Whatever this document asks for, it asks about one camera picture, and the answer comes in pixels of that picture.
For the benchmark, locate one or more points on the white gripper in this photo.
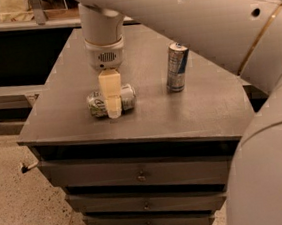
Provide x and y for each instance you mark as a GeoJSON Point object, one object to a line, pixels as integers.
{"type": "Point", "coordinates": [105, 56]}

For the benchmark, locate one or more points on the white green 7up can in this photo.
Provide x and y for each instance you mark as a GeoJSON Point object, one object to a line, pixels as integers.
{"type": "Point", "coordinates": [96, 102]}

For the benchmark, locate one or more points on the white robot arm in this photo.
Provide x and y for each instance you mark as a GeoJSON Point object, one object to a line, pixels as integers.
{"type": "Point", "coordinates": [244, 38]}

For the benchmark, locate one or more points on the blue silver energy drink can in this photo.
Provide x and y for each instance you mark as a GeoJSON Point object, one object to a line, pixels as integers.
{"type": "Point", "coordinates": [177, 61]}

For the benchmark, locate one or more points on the grey drawer cabinet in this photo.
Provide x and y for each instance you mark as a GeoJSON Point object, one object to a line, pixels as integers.
{"type": "Point", "coordinates": [204, 122]}

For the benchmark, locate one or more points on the top grey drawer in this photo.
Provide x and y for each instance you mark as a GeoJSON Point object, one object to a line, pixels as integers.
{"type": "Point", "coordinates": [82, 173]}

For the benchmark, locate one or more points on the grey drawer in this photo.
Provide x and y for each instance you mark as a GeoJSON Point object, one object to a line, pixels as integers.
{"type": "Point", "coordinates": [101, 203]}
{"type": "Point", "coordinates": [158, 218]}
{"type": "Point", "coordinates": [82, 173]}

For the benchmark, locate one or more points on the white plug on floor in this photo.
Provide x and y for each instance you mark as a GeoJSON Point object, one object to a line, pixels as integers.
{"type": "Point", "coordinates": [24, 168]}

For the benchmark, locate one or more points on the bottom grey drawer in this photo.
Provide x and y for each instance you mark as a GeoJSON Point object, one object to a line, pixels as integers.
{"type": "Point", "coordinates": [158, 218]}

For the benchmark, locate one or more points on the middle grey drawer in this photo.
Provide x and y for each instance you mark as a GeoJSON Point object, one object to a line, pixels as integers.
{"type": "Point", "coordinates": [101, 203]}

